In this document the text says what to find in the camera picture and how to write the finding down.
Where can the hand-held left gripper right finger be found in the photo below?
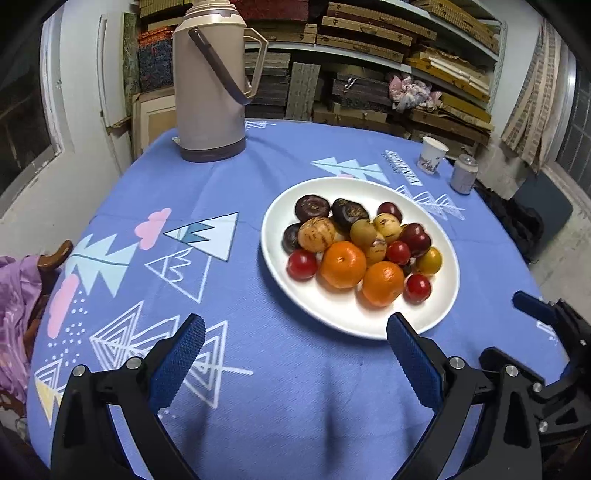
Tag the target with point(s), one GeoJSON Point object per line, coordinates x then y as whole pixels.
{"type": "Point", "coordinates": [415, 364]}

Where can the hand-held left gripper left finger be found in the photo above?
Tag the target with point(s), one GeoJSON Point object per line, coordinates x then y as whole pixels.
{"type": "Point", "coordinates": [178, 364]}

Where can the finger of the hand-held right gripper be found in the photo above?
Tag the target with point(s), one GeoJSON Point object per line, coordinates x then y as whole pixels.
{"type": "Point", "coordinates": [531, 304]}
{"type": "Point", "coordinates": [568, 401]}

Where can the white oval plate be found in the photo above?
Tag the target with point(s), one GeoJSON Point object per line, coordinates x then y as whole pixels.
{"type": "Point", "coordinates": [360, 318]}

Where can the red cherry tomato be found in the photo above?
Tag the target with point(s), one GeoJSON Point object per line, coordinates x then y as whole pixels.
{"type": "Point", "coordinates": [398, 252]}
{"type": "Point", "coordinates": [418, 287]}
{"type": "Point", "coordinates": [302, 264]}

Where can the small orange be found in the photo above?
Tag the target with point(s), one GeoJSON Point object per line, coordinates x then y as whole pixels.
{"type": "Point", "coordinates": [383, 283]}

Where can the yellow pepino melon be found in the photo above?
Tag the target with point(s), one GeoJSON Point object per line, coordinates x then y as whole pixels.
{"type": "Point", "coordinates": [376, 251]}

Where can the large orange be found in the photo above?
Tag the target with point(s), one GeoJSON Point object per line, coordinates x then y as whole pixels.
{"type": "Point", "coordinates": [344, 264]}

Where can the dark red plum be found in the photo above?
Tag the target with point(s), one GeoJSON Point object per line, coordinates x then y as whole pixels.
{"type": "Point", "coordinates": [389, 209]}
{"type": "Point", "coordinates": [415, 238]}

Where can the brown striped pepino melon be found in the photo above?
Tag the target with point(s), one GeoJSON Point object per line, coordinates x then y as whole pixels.
{"type": "Point", "coordinates": [387, 227]}

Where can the greenish yellow cherry tomato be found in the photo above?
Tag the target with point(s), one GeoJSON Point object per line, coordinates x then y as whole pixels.
{"type": "Point", "coordinates": [362, 232]}

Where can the large speckled pepino melon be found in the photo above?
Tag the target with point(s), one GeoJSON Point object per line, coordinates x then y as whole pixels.
{"type": "Point", "coordinates": [316, 234]}

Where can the black bag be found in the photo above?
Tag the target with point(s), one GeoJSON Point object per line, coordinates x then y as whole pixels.
{"type": "Point", "coordinates": [512, 226]}

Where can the dark blue chair seat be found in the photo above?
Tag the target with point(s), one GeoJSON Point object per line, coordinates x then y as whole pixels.
{"type": "Point", "coordinates": [545, 203]}

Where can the blue printed tablecloth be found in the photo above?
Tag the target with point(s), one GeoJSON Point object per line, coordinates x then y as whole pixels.
{"type": "Point", "coordinates": [300, 392]}

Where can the grey drink can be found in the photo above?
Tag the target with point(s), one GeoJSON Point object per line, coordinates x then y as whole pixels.
{"type": "Point", "coordinates": [463, 177]}

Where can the wooden chair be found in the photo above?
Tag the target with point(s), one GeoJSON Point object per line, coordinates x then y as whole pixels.
{"type": "Point", "coordinates": [57, 254]}

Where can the lilac cloth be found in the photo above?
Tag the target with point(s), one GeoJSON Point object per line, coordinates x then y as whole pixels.
{"type": "Point", "coordinates": [21, 314]}

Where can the meshed window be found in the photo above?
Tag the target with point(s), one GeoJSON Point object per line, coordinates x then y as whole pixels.
{"type": "Point", "coordinates": [577, 134]}

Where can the patterned paper cup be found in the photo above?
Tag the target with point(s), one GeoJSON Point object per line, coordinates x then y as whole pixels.
{"type": "Point", "coordinates": [431, 157]}

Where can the checkered hanging cloth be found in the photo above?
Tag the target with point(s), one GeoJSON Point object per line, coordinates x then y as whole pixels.
{"type": "Point", "coordinates": [535, 101]}

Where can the framed wooden panel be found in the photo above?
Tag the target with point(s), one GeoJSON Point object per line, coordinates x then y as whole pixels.
{"type": "Point", "coordinates": [154, 124]}

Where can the pink crumpled cloth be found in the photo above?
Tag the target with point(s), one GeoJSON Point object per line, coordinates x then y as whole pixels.
{"type": "Point", "coordinates": [413, 92]}

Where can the stack of tan flat boxes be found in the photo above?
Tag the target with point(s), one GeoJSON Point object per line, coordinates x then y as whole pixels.
{"type": "Point", "coordinates": [438, 64]}

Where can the stack of dark flat boxes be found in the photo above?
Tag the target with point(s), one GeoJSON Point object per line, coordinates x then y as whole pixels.
{"type": "Point", "coordinates": [360, 92]}

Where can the beige thermos jug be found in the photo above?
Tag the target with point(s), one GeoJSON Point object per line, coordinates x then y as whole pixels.
{"type": "Point", "coordinates": [207, 92]}

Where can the sliding glass window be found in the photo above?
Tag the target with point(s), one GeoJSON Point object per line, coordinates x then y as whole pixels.
{"type": "Point", "coordinates": [23, 120]}

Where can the stack of patterned flat boxes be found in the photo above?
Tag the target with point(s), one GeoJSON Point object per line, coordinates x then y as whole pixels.
{"type": "Point", "coordinates": [152, 55]}

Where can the white metal shelf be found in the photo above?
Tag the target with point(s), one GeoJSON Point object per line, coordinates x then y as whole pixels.
{"type": "Point", "coordinates": [295, 46]}

